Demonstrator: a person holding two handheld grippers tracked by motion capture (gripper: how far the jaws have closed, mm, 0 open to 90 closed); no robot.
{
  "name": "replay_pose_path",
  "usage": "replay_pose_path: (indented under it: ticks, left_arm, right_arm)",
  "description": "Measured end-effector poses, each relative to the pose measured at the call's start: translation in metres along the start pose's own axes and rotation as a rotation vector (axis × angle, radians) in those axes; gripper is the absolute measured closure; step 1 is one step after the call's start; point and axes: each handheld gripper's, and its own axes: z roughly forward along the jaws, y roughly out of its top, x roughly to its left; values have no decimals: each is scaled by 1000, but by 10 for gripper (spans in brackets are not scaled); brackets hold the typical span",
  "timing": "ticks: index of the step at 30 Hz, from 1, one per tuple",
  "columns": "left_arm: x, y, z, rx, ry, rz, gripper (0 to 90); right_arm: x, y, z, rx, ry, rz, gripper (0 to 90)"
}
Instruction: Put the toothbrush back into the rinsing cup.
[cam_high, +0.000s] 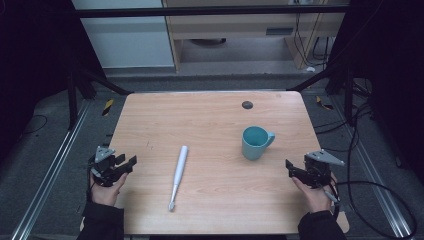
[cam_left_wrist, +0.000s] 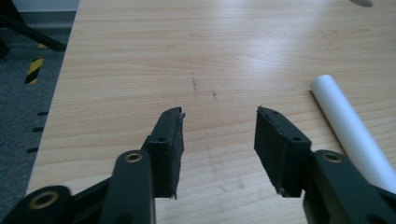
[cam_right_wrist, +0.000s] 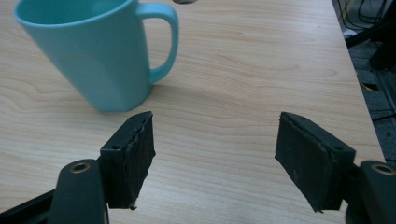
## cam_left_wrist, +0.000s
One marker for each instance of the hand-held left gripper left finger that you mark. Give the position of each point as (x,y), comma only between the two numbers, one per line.
(166,149)

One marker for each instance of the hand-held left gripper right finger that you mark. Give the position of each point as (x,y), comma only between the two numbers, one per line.
(277,149)

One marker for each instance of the white plastic tube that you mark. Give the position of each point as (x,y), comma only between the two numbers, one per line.
(348,124)

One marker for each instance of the short black tape mark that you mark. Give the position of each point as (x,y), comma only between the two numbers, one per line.
(32,150)
(43,113)
(38,129)

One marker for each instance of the yellow black hazard tape strip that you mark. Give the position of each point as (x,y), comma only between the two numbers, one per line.
(34,70)

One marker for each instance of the small yellow tape piece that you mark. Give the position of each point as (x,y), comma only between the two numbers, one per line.
(42,46)

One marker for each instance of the black metal stand leg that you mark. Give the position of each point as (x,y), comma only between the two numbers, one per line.
(29,29)

